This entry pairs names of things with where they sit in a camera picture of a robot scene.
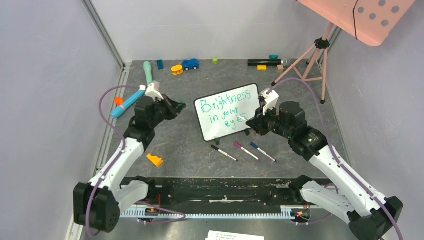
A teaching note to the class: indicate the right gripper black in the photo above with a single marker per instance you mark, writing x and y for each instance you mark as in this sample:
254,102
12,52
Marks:
261,121

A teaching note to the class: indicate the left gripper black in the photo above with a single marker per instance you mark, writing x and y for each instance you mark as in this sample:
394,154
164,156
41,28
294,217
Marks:
172,112

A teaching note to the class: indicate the green whiteboard marker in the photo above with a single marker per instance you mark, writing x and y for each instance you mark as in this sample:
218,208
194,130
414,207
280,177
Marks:
242,118

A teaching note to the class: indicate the white whiteboard black frame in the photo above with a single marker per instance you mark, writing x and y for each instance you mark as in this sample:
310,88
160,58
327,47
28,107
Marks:
217,113

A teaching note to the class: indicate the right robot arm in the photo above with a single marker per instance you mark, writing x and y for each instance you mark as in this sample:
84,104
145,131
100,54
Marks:
368,213

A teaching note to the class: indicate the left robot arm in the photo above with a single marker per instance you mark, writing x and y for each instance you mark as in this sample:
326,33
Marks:
98,204

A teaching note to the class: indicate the blue capped whiteboard marker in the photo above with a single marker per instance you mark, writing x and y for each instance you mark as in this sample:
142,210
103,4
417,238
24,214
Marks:
262,151

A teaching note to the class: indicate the purple capped whiteboard marker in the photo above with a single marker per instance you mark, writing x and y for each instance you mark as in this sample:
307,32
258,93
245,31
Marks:
237,144

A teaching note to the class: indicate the black capped whiteboard marker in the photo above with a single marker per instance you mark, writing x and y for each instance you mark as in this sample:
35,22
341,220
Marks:
223,152

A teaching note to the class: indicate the yellow oval toy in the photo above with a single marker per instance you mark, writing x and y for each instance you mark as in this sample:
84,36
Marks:
177,69

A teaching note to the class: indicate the dark blue block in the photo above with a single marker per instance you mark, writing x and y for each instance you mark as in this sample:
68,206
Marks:
160,64

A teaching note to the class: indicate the blue toy car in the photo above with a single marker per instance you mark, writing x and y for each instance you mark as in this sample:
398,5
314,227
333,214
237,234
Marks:
190,64

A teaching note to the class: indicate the mint green toy marker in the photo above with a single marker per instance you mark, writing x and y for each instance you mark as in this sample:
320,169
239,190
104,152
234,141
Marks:
147,67

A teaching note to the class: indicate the small orange toy piece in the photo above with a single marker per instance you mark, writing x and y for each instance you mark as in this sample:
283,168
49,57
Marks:
119,101

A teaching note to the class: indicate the yellow block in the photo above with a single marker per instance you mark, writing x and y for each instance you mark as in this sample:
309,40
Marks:
262,68

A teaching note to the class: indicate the orange wedge toy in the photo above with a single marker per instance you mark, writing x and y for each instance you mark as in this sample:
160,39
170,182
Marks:
157,161

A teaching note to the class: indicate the blue toy marker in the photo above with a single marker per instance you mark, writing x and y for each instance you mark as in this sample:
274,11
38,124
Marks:
120,110

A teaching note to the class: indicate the beige wooden block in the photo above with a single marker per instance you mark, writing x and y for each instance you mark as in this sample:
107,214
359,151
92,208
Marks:
280,68

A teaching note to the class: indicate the lime green cube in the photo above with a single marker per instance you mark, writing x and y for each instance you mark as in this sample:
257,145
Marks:
215,61

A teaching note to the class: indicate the black cylinder tube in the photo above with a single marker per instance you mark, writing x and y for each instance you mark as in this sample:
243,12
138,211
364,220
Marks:
264,62

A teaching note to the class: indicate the clear round bulb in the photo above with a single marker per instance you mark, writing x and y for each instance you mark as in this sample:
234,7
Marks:
286,62

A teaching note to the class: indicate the teal block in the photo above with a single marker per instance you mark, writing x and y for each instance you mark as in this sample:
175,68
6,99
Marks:
273,56

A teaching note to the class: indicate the pink tripod stand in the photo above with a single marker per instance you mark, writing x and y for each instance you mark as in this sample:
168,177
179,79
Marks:
320,45

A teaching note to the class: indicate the white paper sheet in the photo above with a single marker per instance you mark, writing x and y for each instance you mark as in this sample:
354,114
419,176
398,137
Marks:
220,235

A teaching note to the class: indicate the pink perforated panel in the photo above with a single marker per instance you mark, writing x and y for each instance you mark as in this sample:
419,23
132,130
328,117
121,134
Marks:
369,21

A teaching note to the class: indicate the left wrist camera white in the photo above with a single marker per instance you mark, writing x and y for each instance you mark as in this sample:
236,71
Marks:
152,90

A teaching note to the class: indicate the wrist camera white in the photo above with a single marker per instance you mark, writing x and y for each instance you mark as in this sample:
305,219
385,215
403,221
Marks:
267,99
152,90

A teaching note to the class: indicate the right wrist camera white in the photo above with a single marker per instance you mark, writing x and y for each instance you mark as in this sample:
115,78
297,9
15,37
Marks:
267,99

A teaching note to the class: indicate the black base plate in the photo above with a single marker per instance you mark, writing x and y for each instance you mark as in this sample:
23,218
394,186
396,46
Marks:
223,195

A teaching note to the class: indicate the light blue cable duct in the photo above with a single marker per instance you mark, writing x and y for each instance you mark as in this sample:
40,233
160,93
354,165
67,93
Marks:
136,212

